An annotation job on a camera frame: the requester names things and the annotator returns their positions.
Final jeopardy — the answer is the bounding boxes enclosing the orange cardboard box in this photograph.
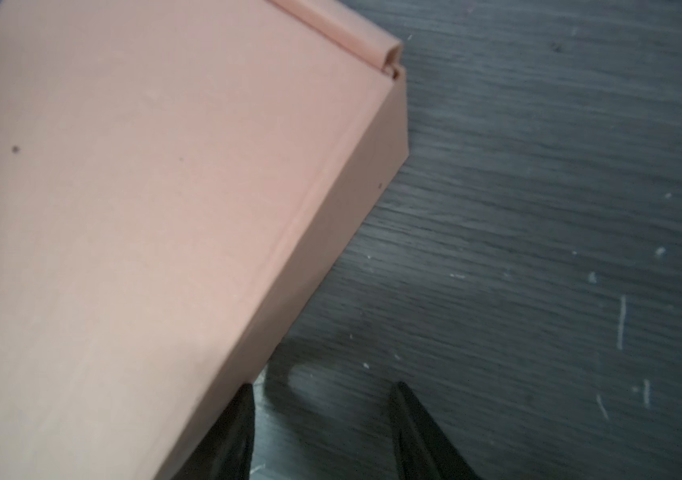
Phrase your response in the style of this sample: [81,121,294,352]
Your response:
[0,1,408,479]

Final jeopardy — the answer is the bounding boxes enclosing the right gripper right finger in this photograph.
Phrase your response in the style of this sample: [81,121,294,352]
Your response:
[388,381,482,480]

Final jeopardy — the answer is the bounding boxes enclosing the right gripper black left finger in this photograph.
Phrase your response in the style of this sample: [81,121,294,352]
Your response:
[172,384,255,480]

